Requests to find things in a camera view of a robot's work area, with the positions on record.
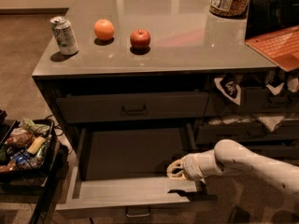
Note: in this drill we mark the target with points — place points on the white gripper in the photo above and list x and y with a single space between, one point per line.
191 168

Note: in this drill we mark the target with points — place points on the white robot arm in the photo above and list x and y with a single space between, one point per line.
231 158

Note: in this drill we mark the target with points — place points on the grey drawer cabinet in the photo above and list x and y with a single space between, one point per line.
188 48

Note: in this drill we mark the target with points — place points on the black white snack bag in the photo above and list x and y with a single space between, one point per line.
229 87

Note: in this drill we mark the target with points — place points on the red apple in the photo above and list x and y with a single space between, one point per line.
140 39

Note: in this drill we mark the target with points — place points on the yellow sponge in bin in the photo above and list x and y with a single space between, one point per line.
38 142

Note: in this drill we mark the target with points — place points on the black bin of groceries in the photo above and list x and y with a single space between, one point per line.
17 164

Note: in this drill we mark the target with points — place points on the green bag in bin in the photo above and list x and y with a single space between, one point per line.
32 127

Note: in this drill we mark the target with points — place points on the orange laptop keyboard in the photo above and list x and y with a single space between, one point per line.
280 47

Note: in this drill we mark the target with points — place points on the orange fruit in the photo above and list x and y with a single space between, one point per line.
104 29

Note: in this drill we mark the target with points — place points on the brown snack bag in bin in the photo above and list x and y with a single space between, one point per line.
19 140

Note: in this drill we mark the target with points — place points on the white green soda can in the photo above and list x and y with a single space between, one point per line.
64 35

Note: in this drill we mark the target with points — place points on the large jar of nuts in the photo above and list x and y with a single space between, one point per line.
228 8

